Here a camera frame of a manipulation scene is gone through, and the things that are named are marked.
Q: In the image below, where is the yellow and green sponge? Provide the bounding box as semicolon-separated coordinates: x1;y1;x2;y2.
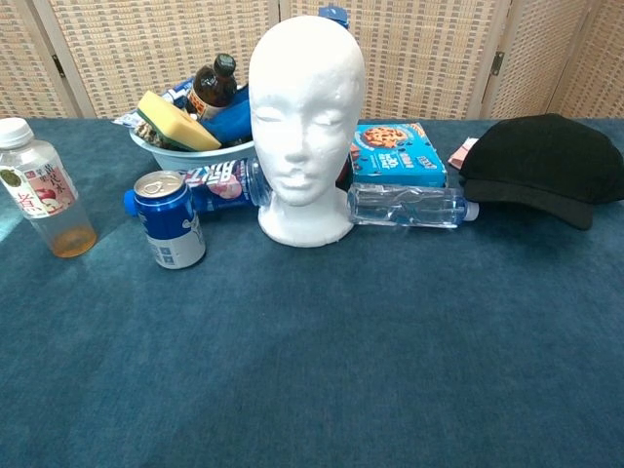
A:
136;90;223;152

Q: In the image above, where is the blue labelled drink bottle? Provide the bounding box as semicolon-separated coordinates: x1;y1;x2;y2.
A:
123;156;274;218

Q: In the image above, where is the white foam mannequin head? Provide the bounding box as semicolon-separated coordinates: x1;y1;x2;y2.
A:
248;16;367;249

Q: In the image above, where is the apple juice bottle white cap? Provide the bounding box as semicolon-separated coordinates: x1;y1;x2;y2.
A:
0;117;98;258

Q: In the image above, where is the blue cookie box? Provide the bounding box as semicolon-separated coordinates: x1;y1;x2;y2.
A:
349;121;449;189

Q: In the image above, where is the brown glass bottle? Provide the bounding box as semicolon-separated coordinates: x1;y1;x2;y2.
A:
184;53;239;122

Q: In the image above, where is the light blue plastic bowl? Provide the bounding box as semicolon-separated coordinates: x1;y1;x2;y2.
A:
129;127;257;173

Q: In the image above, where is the clear plastic water bottle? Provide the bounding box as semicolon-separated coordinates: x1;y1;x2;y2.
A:
346;182;481;229

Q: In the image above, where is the woven folding screen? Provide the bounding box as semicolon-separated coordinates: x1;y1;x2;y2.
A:
0;0;624;121

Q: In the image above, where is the black baseball cap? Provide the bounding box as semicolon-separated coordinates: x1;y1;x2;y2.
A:
457;112;624;231

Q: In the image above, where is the small blue object behind head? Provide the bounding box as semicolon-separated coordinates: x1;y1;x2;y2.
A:
319;5;353;29

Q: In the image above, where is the teal tablecloth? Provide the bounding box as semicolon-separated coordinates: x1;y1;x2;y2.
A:
0;116;624;468

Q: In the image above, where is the blue and white drink can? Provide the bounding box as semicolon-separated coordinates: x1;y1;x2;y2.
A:
133;170;207;270

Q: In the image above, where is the blue and white snack packet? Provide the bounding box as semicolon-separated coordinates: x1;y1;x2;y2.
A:
112;77;196;129

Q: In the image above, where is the pink wet wipes pack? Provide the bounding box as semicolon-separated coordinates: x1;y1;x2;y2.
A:
448;136;482;172

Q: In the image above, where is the blue cloth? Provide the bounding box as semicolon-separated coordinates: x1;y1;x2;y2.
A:
199;86;255;145

